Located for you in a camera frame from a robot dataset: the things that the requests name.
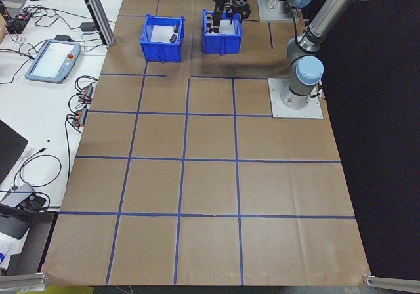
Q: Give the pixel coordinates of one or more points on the blue bin holding components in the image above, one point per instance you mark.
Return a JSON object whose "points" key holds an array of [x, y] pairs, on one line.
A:
{"points": [[220, 46]]}

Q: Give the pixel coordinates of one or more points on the blue bin holding batteries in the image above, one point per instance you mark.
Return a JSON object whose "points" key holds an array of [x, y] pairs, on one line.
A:
{"points": [[160, 52]]}

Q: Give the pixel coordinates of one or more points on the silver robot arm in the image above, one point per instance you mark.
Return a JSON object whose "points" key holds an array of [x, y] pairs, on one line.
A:
{"points": [[308, 71], [302, 0]]}

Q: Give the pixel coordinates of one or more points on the dark cylindrical battery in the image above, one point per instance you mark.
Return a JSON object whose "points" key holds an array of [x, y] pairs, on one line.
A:
{"points": [[173, 38], [176, 29]]}

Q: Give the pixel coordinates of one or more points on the brown cardboard box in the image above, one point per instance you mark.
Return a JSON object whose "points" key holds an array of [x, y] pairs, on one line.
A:
{"points": [[2, 28]]}

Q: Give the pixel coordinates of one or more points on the grey docking box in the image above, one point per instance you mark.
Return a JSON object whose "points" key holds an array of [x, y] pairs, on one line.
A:
{"points": [[18, 194]]}

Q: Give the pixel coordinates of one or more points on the white printed box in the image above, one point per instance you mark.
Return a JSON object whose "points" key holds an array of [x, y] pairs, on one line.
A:
{"points": [[5, 254]]}

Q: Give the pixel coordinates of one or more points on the white foam liner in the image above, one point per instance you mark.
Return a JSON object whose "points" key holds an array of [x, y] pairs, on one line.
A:
{"points": [[160, 33], [228, 28]]}

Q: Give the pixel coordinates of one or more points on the black power adapter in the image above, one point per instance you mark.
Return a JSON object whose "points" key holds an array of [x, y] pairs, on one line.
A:
{"points": [[88, 27]]}

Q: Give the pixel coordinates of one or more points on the black usb hub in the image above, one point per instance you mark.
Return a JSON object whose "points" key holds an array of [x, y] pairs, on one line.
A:
{"points": [[87, 92], [81, 117]]}

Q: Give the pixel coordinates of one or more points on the grey teach pendant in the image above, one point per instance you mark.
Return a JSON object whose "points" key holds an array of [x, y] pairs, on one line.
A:
{"points": [[49, 62]]}

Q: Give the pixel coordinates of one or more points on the black electronics board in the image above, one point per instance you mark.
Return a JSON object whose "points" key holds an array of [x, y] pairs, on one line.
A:
{"points": [[18, 25]]}

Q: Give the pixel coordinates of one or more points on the white desk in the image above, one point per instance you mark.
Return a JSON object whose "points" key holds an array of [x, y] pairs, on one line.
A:
{"points": [[42, 123]]}

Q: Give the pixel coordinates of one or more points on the black laptop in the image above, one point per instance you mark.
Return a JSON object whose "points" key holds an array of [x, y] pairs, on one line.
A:
{"points": [[10, 149]]}

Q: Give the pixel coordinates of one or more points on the black flat device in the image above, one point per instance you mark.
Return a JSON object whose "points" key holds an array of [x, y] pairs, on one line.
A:
{"points": [[34, 202]]}

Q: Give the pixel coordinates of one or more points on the dark grey monitor base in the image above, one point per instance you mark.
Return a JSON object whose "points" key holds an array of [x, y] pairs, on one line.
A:
{"points": [[13, 225]]}

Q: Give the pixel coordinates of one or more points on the aluminium extrusion bar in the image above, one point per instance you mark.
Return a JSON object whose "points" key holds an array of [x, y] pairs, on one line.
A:
{"points": [[393, 284], [23, 280]]}

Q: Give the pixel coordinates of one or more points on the white square base plate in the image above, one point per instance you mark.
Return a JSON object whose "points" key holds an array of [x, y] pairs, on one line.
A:
{"points": [[261, 13], [311, 110]]}

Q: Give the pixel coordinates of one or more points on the aluminium extrusion post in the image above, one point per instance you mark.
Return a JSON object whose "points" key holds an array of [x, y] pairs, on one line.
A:
{"points": [[97, 15]]}

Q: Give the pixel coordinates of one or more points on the black frame cover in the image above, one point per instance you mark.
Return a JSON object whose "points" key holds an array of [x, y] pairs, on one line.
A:
{"points": [[387, 143]]}

